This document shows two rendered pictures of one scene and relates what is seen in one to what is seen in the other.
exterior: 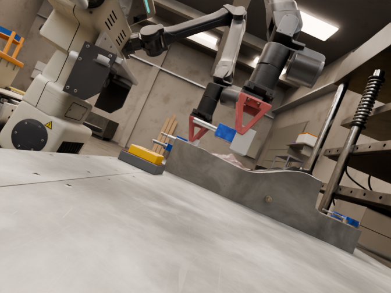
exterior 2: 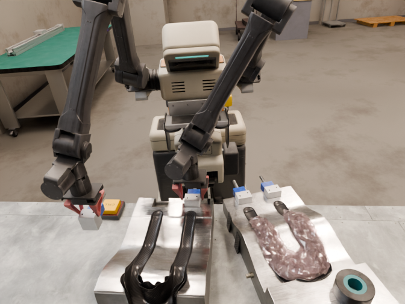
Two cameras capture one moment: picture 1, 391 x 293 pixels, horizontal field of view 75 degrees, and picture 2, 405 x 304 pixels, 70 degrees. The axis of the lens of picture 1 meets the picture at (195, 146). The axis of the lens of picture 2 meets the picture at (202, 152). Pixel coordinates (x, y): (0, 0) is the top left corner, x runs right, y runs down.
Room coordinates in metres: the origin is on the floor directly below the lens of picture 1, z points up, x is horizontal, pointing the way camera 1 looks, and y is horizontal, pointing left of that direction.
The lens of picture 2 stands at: (0.90, -0.72, 1.55)
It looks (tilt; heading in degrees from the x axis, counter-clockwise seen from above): 32 degrees down; 91
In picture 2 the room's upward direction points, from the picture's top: 4 degrees counter-clockwise
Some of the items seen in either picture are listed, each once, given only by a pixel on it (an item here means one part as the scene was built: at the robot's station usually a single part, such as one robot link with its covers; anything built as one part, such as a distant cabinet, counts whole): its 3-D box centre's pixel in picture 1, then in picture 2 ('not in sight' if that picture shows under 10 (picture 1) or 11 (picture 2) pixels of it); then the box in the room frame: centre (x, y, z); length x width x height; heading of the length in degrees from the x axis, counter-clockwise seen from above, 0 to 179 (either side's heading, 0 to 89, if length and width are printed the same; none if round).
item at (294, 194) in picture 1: (256, 181); (162, 265); (0.76, -0.21, 0.87); 0.50 x 0.26 x 0.14; 84
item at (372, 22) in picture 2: not in sight; (383, 21); (5.86, 7.72, 0.06); 1.25 x 0.86 x 0.11; 2
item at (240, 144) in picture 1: (221, 131); (96, 208); (0.54, -0.04, 0.93); 0.13 x 0.05 x 0.05; 84
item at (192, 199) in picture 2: (178, 140); (194, 193); (0.85, 0.06, 0.89); 0.13 x 0.05 x 0.05; 85
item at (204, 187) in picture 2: (197, 130); (197, 188); (0.86, 0.02, 0.95); 0.07 x 0.07 x 0.09; 85
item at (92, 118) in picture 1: (99, 127); not in sight; (10.15, 3.80, 0.42); 1.22 x 1.01 x 0.84; 2
